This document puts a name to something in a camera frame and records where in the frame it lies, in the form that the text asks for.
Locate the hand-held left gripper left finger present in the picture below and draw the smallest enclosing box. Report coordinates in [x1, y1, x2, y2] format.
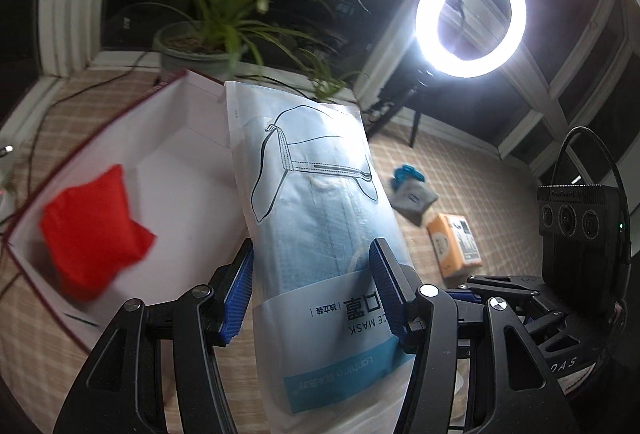
[52, 238, 256, 434]

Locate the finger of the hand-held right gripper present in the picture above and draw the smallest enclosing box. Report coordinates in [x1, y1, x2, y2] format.
[448, 275, 542, 313]
[510, 306, 569, 351]

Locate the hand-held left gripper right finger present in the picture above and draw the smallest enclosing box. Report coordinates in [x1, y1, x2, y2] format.
[369, 238, 588, 434]

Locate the orange tissue packet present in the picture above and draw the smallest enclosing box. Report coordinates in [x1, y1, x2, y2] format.
[426, 213, 485, 287]

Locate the blue face mask package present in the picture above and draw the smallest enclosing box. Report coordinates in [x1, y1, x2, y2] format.
[224, 81, 418, 434]

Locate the dark red cardboard box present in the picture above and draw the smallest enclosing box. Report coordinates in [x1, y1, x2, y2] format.
[6, 68, 253, 351]

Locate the red bean bag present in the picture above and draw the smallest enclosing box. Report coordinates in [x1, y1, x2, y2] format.
[40, 164, 157, 303]

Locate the grey pouch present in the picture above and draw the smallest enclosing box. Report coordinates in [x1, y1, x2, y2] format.
[391, 176, 440, 229]

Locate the blue plastic clip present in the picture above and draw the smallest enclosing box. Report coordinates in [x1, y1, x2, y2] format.
[392, 165, 426, 185]

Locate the beige checkered tablecloth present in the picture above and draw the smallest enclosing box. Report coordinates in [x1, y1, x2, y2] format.
[0, 64, 576, 434]

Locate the potted spider plant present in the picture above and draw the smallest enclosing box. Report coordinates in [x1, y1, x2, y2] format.
[135, 0, 372, 103]

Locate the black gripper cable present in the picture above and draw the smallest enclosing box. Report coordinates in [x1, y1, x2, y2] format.
[556, 126, 632, 291]

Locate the white ring light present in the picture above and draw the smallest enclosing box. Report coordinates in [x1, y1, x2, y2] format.
[415, 0, 529, 80]

